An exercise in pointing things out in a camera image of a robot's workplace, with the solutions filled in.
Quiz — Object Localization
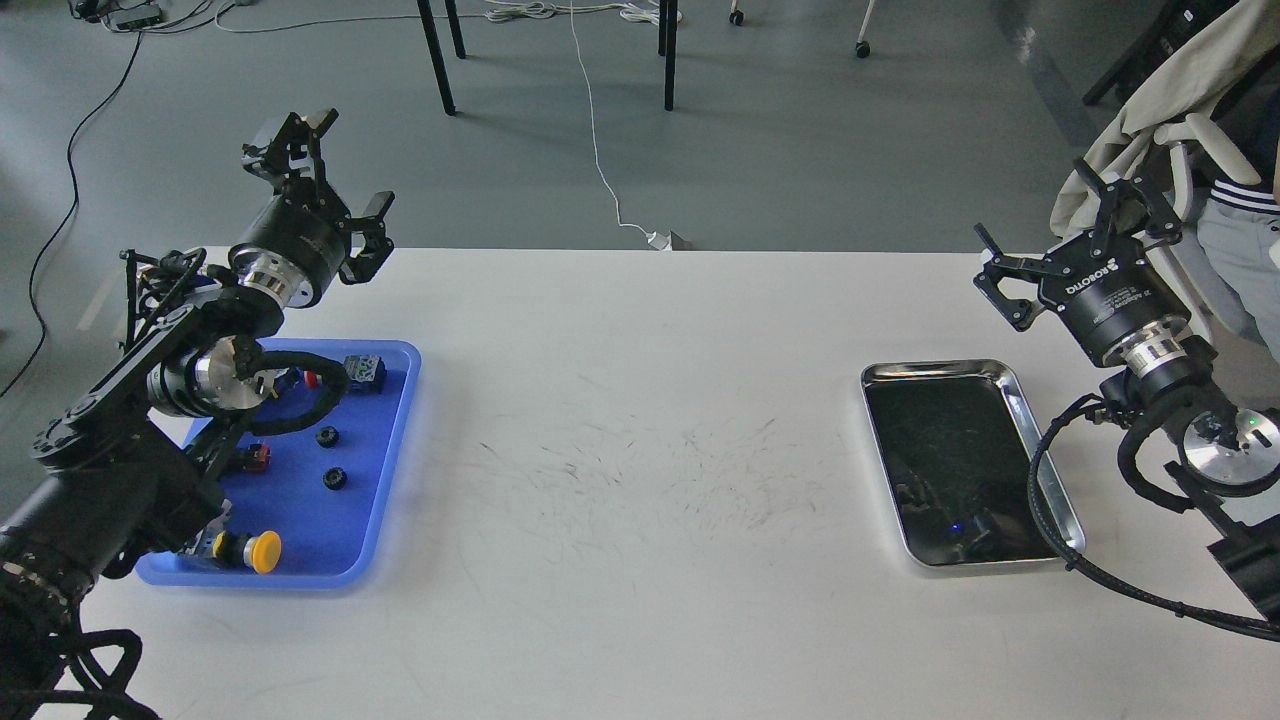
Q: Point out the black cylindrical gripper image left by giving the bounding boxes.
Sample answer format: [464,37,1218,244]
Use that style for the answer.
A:
[228,108,396,307]

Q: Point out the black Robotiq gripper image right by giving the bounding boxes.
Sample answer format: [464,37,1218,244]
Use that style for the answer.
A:
[973,155,1193,369]

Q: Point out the silver metal tray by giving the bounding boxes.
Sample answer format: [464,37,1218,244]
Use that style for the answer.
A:
[860,359,1059,574]

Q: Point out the blue plastic tray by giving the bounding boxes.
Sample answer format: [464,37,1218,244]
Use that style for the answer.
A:
[134,338,421,591]

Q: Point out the black table leg left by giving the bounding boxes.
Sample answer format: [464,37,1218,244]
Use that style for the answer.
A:
[416,0,467,117]

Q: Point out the black table leg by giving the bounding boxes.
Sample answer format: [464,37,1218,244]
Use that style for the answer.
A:
[658,0,678,111]
[416,0,467,117]

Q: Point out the beige jacket on chair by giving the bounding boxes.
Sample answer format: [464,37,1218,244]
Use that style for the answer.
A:
[1050,1,1279,240]

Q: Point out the yellow push button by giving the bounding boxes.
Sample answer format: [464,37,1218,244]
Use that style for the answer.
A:
[178,529,283,575]

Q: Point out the black table leg right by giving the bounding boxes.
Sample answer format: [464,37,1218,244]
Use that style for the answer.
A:
[658,0,678,111]

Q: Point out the black cable on floor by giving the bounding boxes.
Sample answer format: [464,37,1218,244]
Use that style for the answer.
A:
[0,29,147,398]

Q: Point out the black red switch component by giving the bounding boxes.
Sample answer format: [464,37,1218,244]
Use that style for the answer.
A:
[230,443,271,474]

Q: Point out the white cable on floor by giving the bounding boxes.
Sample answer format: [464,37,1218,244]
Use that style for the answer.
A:
[485,0,692,251]

